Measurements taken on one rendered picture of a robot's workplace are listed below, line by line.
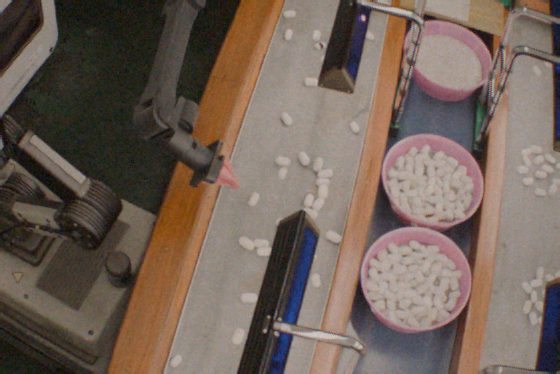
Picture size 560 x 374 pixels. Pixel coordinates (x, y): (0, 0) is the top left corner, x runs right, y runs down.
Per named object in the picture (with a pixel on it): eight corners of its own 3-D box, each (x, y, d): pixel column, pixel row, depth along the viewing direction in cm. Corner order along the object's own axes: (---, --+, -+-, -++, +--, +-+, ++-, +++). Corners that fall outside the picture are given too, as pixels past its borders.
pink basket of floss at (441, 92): (434, 122, 226) (441, 101, 218) (381, 55, 238) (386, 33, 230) (501, 93, 235) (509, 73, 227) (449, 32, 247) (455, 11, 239)
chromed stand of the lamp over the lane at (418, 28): (326, 120, 223) (348, 3, 186) (339, 66, 234) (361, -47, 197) (396, 138, 222) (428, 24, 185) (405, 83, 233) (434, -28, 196)
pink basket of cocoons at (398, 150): (387, 250, 203) (394, 230, 195) (366, 158, 217) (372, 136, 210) (484, 238, 207) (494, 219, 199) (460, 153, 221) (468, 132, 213)
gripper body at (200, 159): (226, 143, 183) (201, 124, 180) (213, 181, 178) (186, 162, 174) (208, 153, 188) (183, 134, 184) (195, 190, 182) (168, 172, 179)
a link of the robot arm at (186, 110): (130, 129, 175) (157, 114, 170) (144, 91, 182) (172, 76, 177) (167, 162, 181) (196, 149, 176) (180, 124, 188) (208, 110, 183)
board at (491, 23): (399, 7, 238) (399, 4, 237) (404, -23, 246) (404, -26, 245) (502, 37, 236) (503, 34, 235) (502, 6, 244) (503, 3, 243)
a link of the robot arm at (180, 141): (152, 148, 176) (169, 137, 173) (161, 124, 181) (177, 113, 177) (177, 166, 180) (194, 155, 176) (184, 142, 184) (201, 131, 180)
